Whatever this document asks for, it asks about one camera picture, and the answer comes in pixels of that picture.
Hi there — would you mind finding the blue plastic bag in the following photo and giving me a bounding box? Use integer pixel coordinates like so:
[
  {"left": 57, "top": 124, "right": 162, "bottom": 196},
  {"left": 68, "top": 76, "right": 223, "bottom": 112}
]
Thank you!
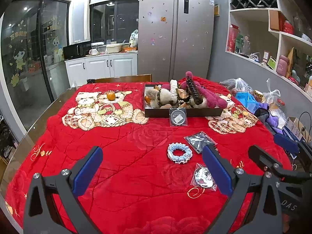
[{"left": 235, "top": 92, "right": 260, "bottom": 113}]

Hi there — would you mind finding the round anime badge in bag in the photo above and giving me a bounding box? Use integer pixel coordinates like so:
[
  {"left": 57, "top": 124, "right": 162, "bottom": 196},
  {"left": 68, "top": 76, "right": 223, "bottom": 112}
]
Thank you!
[{"left": 190, "top": 163, "right": 217, "bottom": 191}]

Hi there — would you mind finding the brown paper bear box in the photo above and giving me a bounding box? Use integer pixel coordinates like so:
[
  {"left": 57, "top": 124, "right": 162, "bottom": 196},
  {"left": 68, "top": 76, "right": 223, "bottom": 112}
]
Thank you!
[{"left": 176, "top": 88, "right": 190, "bottom": 103}]

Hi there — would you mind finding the dark anime card sleeve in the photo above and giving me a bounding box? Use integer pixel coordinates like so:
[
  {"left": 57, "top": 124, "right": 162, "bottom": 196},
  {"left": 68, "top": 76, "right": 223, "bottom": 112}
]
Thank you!
[{"left": 184, "top": 131, "right": 217, "bottom": 154}]

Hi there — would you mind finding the silver double door refrigerator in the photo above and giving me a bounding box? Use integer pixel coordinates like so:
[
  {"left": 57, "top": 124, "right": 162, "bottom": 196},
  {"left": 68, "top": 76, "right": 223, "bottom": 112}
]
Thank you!
[{"left": 137, "top": 0, "right": 214, "bottom": 81}]

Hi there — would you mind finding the red bear print blanket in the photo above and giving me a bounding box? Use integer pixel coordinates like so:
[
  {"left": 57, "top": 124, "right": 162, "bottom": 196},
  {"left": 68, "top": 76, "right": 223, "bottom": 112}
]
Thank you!
[{"left": 4, "top": 75, "right": 293, "bottom": 234}]

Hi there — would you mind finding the orange mandarin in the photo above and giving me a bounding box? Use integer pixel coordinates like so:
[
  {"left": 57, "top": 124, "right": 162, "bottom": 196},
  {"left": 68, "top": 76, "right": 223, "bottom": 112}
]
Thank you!
[
  {"left": 144, "top": 96, "right": 151, "bottom": 104},
  {"left": 106, "top": 92, "right": 116, "bottom": 101}
]

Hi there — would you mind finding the magenta plush bear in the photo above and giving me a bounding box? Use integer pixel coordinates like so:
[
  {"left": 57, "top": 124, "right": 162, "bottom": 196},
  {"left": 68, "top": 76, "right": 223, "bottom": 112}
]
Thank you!
[{"left": 174, "top": 71, "right": 227, "bottom": 109}]

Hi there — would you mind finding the black microwave oven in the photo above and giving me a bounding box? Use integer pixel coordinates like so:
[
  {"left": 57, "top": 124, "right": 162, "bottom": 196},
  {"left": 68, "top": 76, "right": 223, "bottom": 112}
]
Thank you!
[{"left": 63, "top": 41, "right": 91, "bottom": 60}]

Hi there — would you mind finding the silver pin badge in bag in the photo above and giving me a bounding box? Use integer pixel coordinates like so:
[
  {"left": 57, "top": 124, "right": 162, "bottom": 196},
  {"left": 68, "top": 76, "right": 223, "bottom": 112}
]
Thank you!
[{"left": 169, "top": 108, "right": 188, "bottom": 126}]

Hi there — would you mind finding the black shallow tray box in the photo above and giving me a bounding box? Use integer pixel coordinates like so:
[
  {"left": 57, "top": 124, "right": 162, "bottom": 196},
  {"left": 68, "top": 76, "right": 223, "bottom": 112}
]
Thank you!
[{"left": 143, "top": 84, "right": 223, "bottom": 118}]

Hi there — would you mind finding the purple cloth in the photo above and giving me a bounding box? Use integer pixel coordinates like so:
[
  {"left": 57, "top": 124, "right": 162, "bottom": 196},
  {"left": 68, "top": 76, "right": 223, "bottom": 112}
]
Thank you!
[{"left": 254, "top": 103, "right": 282, "bottom": 135}]

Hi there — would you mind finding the pink pouch on shelf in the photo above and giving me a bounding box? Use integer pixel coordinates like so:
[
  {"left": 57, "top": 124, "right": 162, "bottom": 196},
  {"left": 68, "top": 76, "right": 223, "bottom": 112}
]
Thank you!
[{"left": 277, "top": 55, "right": 289, "bottom": 77}]

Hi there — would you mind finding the clear plastic bag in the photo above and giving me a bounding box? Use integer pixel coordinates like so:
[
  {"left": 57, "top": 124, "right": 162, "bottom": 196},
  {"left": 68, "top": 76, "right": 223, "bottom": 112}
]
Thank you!
[{"left": 262, "top": 78, "right": 287, "bottom": 129}]

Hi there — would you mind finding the blue white cardboard box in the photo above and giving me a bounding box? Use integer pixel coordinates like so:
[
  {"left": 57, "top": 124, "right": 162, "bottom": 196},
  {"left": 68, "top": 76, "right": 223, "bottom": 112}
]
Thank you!
[{"left": 285, "top": 117, "right": 306, "bottom": 141}]

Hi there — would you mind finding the white wall shelf unit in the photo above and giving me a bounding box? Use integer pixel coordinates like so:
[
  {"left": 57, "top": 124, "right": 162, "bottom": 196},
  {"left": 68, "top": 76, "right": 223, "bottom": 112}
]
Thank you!
[{"left": 225, "top": 0, "right": 311, "bottom": 100}]

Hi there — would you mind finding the red gift box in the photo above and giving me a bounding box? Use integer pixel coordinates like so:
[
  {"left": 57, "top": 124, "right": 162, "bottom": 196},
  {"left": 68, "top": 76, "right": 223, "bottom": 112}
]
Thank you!
[{"left": 226, "top": 24, "right": 240, "bottom": 52}]

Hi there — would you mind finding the white kitchen cabinet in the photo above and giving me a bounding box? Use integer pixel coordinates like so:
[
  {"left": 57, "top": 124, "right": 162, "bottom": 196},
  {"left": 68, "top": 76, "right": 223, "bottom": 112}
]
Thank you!
[{"left": 65, "top": 52, "right": 137, "bottom": 87}]

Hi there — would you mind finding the cream fluffy plush toy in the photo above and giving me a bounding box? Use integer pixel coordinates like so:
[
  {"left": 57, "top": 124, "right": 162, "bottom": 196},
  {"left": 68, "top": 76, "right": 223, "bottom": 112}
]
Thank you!
[{"left": 146, "top": 80, "right": 178, "bottom": 108}]

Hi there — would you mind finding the blue white crochet scrunchie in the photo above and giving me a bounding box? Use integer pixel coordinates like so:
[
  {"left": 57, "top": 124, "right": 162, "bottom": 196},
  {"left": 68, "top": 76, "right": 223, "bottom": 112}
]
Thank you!
[{"left": 167, "top": 143, "right": 193, "bottom": 164}]

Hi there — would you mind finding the wooden chair back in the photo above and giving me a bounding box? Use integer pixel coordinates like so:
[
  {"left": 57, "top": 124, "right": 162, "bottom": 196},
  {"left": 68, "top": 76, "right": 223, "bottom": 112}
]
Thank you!
[{"left": 87, "top": 74, "right": 152, "bottom": 84}]

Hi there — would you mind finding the brown bear head charm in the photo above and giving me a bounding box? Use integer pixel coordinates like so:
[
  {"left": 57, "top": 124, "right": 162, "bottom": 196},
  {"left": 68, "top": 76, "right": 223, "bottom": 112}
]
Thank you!
[{"left": 160, "top": 104, "right": 172, "bottom": 109}]

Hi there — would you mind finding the white mug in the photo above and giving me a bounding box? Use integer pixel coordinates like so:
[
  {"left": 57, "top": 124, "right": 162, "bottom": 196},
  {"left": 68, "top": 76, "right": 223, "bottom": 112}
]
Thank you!
[{"left": 89, "top": 49, "right": 98, "bottom": 56}]

